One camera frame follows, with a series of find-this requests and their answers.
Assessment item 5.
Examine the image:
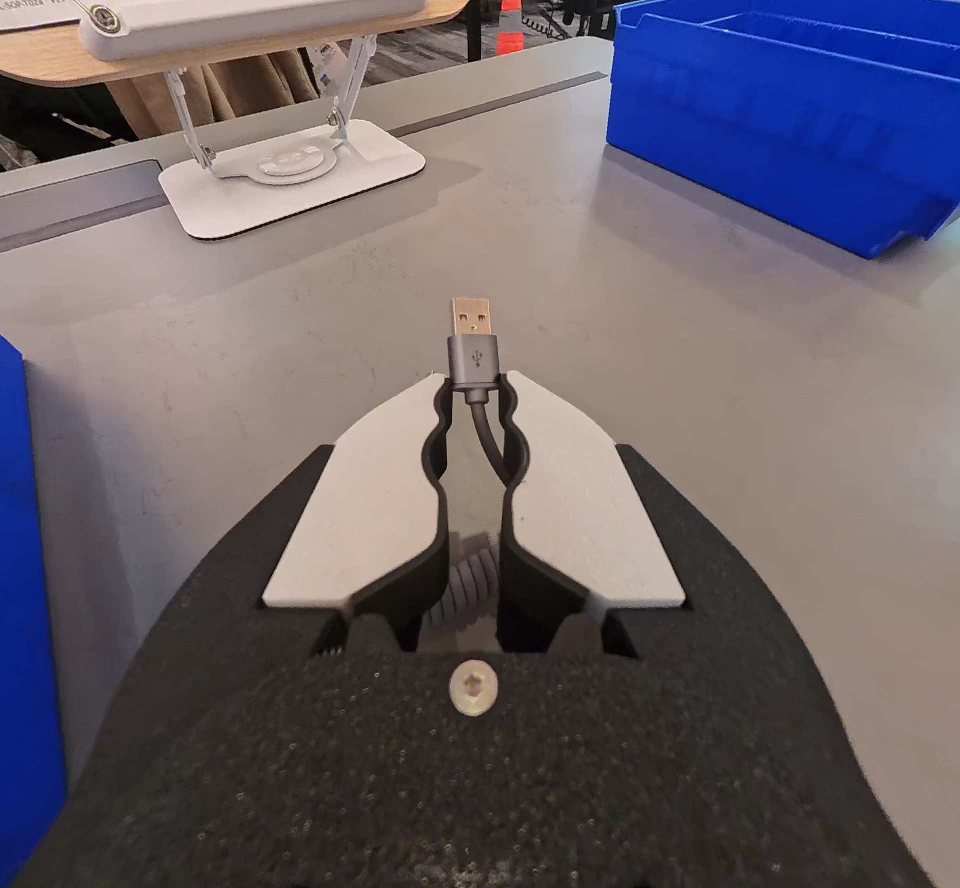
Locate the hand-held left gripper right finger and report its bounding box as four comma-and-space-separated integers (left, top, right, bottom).
498, 370, 687, 613

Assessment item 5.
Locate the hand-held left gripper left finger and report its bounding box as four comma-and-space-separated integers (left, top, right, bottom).
262, 374, 453, 611

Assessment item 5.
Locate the grey usb cable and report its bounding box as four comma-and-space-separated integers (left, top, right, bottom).
426, 297, 526, 634

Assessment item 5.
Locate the blue plastic bin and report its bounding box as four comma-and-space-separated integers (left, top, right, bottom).
604, 0, 960, 260
0, 336, 69, 862

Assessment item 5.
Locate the white document stand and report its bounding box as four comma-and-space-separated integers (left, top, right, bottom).
78, 0, 430, 240

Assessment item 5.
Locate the tan hanging cloth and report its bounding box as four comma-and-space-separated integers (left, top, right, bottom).
105, 48, 320, 139

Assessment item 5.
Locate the white printed floor sign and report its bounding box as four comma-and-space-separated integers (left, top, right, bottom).
306, 40, 339, 95

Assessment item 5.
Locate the orange traffic cone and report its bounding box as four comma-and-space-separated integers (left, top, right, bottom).
495, 0, 528, 58

